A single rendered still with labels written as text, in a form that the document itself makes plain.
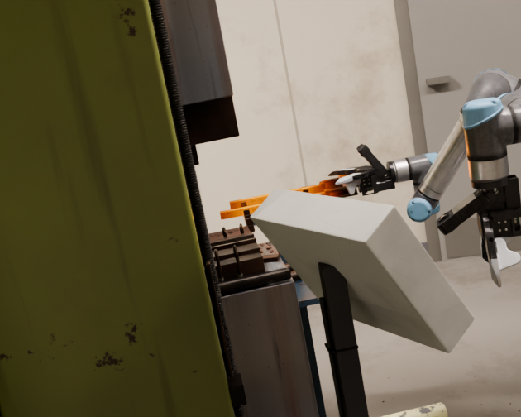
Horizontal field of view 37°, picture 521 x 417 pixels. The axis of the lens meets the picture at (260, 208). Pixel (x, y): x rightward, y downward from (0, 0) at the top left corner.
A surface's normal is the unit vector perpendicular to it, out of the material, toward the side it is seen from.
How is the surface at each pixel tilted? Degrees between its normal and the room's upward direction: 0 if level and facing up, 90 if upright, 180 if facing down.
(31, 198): 90
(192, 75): 90
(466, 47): 90
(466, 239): 90
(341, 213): 30
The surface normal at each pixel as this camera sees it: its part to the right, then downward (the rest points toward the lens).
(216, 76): 0.13, 0.21
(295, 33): -0.14, 0.25
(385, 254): 0.53, 0.11
